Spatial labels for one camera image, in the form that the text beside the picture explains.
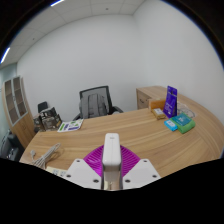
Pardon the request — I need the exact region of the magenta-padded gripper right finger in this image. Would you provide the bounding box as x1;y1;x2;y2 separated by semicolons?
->
119;144;162;190

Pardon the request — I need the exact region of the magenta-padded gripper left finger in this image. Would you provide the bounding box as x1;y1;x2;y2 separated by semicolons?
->
64;144;105;190

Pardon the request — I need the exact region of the white charger block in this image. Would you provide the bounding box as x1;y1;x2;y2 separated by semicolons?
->
101;132;121;191

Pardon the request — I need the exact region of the cream power strip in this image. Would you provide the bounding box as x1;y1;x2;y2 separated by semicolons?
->
44;165;68;178

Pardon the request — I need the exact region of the white printed leaflet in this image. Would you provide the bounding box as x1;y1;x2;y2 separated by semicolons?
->
56;118;85;133

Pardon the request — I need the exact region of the small blue box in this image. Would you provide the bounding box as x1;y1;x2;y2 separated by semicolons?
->
163;119;179;132

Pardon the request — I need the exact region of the small beige box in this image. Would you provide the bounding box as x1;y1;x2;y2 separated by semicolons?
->
151;107;167;120

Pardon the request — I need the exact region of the green folded cloth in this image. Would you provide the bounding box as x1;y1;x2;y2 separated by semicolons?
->
176;118;197;135

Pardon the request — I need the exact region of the grey backpack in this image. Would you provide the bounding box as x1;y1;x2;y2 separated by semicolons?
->
79;93;109;119

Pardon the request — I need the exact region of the orange wooden box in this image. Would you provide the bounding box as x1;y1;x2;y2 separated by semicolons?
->
148;98;167;113

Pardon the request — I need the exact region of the low wooden side cabinet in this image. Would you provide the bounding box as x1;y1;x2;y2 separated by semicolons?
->
135;85;168;110

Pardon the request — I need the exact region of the black leather armchair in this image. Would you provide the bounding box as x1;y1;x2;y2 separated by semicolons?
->
0;131;26;163

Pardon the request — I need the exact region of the wooden glass-door cabinet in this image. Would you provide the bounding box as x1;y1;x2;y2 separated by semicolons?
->
1;75;36;148

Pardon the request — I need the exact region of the purple standing card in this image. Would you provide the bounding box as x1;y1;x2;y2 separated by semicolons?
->
162;85;179;119

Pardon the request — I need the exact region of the black mesh office chair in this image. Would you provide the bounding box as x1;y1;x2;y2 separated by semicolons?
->
73;85;124;122

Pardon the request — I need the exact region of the clear plastic bag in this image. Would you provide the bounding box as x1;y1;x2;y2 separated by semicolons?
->
176;102;196;118

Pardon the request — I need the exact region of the ceiling light strip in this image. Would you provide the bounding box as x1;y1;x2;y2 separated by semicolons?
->
49;0;66;7
0;46;11;65

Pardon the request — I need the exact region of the grey coiled power cable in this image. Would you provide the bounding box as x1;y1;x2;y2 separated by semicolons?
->
29;142;62;169

